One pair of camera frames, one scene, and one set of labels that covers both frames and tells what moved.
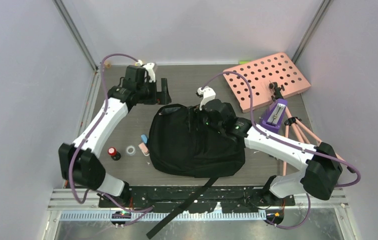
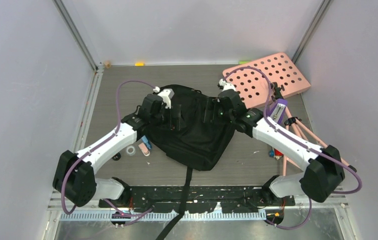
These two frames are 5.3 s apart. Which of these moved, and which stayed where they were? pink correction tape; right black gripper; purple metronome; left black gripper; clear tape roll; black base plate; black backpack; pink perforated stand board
Moved: left black gripper; black backpack; right black gripper
Stayed: pink correction tape; purple metronome; pink perforated stand board; clear tape roll; black base plate
